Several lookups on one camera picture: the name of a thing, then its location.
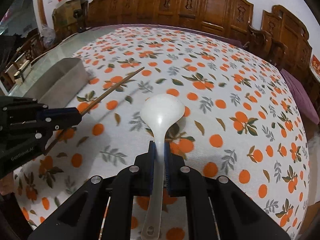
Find brown wooden chopstick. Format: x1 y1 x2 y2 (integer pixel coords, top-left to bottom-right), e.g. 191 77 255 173
44 67 145 155

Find large white ladle spoon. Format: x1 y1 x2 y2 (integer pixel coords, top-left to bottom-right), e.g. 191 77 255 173
140 94 185 239

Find person's left hand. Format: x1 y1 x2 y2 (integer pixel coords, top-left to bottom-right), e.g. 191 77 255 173
0 172 14 196

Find grey rectangular utensil tray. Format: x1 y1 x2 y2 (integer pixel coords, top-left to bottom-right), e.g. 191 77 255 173
24 58 89 108

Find orange print tablecloth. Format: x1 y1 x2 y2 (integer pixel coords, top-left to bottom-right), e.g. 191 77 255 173
14 27 309 239

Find stacked cardboard boxes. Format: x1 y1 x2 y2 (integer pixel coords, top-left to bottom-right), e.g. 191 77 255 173
52 0 88 41

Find purple seat cushion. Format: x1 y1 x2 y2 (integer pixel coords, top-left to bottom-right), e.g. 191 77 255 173
280 68 319 125

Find carved wooden armchair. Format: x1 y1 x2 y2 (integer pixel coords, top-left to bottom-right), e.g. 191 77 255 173
248 5 312 82

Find carved wooden bench back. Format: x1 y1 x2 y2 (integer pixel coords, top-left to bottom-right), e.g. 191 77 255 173
87 0 253 43

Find red sign on wall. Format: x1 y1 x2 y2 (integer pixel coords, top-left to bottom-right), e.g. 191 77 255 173
310 55 320 76

